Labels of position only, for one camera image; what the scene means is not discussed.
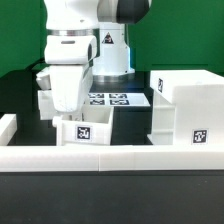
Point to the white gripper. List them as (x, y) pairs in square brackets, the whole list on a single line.
[(68, 73)]

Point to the white front drawer box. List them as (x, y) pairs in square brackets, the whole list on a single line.
[(94, 127)]

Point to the white drawer box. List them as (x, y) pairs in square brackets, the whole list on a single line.
[(94, 127), (46, 107)]

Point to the white drawer cabinet frame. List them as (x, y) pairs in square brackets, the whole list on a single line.
[(188, 107)]

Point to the white rear drawer box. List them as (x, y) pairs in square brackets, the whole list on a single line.
[(46, 107)]

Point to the white marker sheet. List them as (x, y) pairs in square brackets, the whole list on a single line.
[(118, 99)]

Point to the white left fence piece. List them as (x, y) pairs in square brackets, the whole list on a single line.
[(8, 127)]

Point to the white front fence rail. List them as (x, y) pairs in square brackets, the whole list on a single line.
[(110, 158)]

